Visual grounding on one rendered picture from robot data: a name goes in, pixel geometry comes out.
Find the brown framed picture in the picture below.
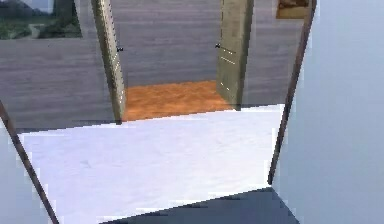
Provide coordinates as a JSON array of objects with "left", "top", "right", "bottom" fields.
[{"left": 275, "top": 0, "right": 311, "bottom": 20}]

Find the green landscape framed picture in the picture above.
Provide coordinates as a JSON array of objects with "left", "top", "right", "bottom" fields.
[{"left": 0, "top": 0, "right": 83, "bottom": 41}]

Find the olive green room door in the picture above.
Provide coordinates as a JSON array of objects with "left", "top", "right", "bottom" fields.
[
  {"left": 90, "top": 0, "right": 127, "bottom": 126},
  {"left": 215, "top": 0, "right": 255, "bottom": 111}
]

